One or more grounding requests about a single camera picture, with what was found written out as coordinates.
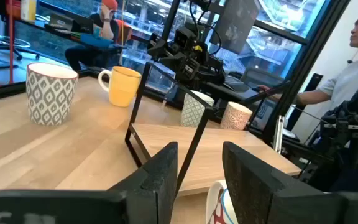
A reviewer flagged red container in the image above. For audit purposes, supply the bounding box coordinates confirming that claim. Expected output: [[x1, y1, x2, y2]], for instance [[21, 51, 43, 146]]
[[6, 0, 22, 20]]

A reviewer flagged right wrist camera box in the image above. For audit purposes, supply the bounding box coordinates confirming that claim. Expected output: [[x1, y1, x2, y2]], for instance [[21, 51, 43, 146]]
[[173, 27, 197, 50]]

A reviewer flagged black camera on tripod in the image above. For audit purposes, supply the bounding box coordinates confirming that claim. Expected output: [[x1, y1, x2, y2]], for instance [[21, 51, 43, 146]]
[[303, 89, 358, 187]]

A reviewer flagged blue mug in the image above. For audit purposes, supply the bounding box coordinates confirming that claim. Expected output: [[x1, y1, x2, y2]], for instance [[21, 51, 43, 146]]
[[205, 179, 239, 224]]

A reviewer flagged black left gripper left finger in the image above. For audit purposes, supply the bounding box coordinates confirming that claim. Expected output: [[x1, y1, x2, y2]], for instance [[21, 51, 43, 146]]
[[0, 141, 179, 224]]

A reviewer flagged yellow cable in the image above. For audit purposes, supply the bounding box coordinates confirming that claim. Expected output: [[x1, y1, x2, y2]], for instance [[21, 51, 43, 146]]
[[121, 0, 126, 47]]

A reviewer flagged seated person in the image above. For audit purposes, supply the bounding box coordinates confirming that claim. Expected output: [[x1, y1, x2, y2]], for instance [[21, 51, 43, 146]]
[[64, 0, 133, 72]]

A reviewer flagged standing person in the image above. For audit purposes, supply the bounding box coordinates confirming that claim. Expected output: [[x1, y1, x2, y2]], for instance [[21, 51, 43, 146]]
[[258, 2, 358, 192]]

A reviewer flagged black laptop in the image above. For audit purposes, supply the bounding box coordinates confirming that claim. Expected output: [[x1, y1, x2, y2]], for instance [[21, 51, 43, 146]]
[[224, 75, 260, 100]]

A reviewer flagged pale green lattice pattern mug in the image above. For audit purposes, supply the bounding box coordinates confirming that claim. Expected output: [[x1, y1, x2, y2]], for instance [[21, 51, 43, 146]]
[[180, 90, 215, 128]]

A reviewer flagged yellow and white container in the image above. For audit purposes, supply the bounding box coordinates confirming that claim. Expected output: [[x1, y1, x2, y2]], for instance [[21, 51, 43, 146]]
[[20, 0, 37, 22]]

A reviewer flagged pink floral pattern mug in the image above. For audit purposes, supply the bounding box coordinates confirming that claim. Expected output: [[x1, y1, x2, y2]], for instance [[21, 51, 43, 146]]
[[219, 101, 254, 131]]

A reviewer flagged grey diamond pattern mug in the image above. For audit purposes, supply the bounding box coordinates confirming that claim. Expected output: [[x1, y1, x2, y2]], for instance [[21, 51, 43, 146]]
[[25, 62, 79, 127]]

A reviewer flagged grey laptop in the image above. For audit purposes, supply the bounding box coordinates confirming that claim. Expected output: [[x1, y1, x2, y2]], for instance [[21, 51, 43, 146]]
[[44, 12, 94, 34]]

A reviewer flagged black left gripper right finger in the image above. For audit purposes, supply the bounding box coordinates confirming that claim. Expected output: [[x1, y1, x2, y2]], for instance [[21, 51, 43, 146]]
[[222, 141, 358, 224]]

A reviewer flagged black stool base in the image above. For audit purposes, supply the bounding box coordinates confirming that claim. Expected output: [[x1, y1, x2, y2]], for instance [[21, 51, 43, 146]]
[[0, 34, 40, 62]]

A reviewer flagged wooden shelf rack black frame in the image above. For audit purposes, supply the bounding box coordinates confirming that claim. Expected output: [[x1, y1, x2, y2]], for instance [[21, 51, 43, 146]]
[[124, 61, 301, 197]]

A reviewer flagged black flat panel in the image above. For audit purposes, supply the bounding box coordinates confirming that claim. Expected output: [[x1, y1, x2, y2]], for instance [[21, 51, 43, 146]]
[[209, 0, 260, 55]]

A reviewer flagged yellow mug with white handle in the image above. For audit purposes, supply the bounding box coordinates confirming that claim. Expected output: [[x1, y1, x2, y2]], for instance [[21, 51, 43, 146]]
[[98, 65, 142, 108]]

